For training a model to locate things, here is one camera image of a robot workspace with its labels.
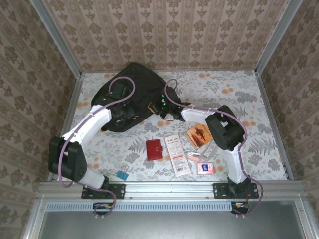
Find black backpack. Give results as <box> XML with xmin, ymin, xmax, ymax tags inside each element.
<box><xmin>91</xmin><ymin>62</ymin><xmax>166</xmax><ymax>132</ymax></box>

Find orange book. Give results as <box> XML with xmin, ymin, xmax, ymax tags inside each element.
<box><xmin>184</xmin><ymin>123</ymin><xmax>214</xmax><ymax>150</ymax></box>

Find red wallet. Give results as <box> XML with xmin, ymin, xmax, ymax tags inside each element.
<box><xmin>146</xmin><ymin>139</ymin><xmax>164</xmax><ymax>162</ymax></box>

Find long white red-print pack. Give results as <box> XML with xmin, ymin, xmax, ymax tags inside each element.
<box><xmin>164</xmin><ymin>133</ymin><xmax>192</xmax><ymax>178</ymax></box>

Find blue binder clip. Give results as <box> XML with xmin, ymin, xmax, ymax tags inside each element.
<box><xmin>116</xmin><ymin>164</ymin><xmax>130</xmax><ymax>182</ymax></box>

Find pink pack with blue label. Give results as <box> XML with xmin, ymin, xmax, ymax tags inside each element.
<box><xmin>197</xmin><ymin>162</ymin><xmax>216</xmax><ymax>176</ymax></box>

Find floral table cover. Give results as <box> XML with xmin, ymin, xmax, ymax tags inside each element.
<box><xmin>56</xmin><ymin>70</ymin><xmax>291</xmax><ymax>182</ymax></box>

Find small black connector board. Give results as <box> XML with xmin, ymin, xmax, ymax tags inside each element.
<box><xmin>231</xmin><ymin>201</ymin><xmax>250</xmax><ymax>215</ymax></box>
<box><xmin>93</xmin><ymin>203</ymin><xmax>113</xmax><ymax>212</ymax></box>

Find grey sheet metal panel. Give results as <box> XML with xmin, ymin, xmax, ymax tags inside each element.
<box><xmin>37</xmin><ymin>211</ymin><xmax>309</xmax><ymax>239</ymax></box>

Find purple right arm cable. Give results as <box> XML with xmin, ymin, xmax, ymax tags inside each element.
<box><xmin>165</xmin><ymin>79</ymin><xmax>264</xmax><ymax>218</ymax></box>

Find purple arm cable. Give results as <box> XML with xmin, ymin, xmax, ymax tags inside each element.
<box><xmin>57</xmin><ymin>76</ymin><xmax>137</xmax><ymax>218</ymax></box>
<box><xmin>165</xmin><ymin>79</ymin><xmax>264</xmax><ymax>218</ymax></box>

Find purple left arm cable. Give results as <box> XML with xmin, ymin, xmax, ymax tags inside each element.
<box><xmin>57</xmin><ymin>76</ymin><xmax>137</xmax><ymax>218</ymax></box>

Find aluminium left side rail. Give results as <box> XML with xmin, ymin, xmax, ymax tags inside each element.
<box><xmin>47</xmin><ymin>74</ymin><xmax>83</xmax><ymax>182</ymax></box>

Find aluminium back rail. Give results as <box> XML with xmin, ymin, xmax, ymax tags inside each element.
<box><xmin>80</xmin><ymin>67</ymin><xmax>257</xmax><ymax>73</ymax></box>

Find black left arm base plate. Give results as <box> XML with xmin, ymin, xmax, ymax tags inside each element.
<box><xmin>81</xmin><ymin>183</ymin><xmax>126</xmax><ymax>200</ymax></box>

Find aluminium front frame rail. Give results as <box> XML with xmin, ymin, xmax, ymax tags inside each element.
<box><xmin>37</xmin><ymin>181</ymin><xmax>310</xmax><ymax>200</ymax></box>

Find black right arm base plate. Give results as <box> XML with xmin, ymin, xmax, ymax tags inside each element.
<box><xmin>213</xmin><ymin>183</ymin><xmax>258</xmax><ymax>200</ymax></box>

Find grey slotted cable duct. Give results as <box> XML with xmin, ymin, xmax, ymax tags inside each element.
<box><xmin>46</xmin><ymin>201</ymin><xmax>236</xmax><ymax>213</ymax></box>

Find aluminium right side rail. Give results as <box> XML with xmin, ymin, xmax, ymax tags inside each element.
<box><xmin>254</xmin><ymin>71</ymin><xmax>295</xmax><ymax>181</ymax></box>

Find aluminium left corner post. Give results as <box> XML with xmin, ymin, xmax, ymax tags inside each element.
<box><xmin>29</xmin><ymin>0</ymin><xmax>83</xmax><ymax>78</ymax></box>

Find aluminium corner post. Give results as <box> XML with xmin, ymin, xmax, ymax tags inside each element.
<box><xmin>29</xmin><ymin>0</ymin><xmax>83</xmax><ymax>78</ymax></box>
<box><xmin>254</xmin><ymin>0</ymin><xmax>304</xmax><ymax>75</ymax></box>

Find aluminium right corner post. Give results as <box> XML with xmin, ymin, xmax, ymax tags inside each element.
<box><xmin>254</xmin><ymin>0</ymin><xmax>304</xmax><ymax>75</ymax></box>

